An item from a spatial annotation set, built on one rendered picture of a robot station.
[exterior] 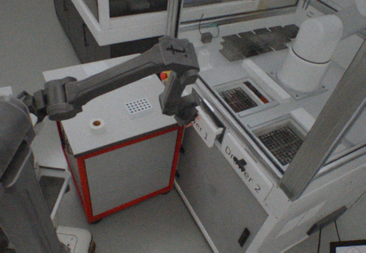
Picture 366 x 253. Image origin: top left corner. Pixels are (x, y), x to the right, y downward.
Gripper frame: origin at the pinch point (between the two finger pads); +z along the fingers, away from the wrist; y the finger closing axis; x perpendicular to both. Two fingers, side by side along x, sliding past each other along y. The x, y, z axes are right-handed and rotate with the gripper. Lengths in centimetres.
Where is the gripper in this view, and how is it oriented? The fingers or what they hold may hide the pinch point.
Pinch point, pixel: (194, 121)
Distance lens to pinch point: 141.0
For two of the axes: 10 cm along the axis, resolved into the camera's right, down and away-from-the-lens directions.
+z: 4.8, 3.5, 8.1
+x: -4.9, -6.6, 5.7
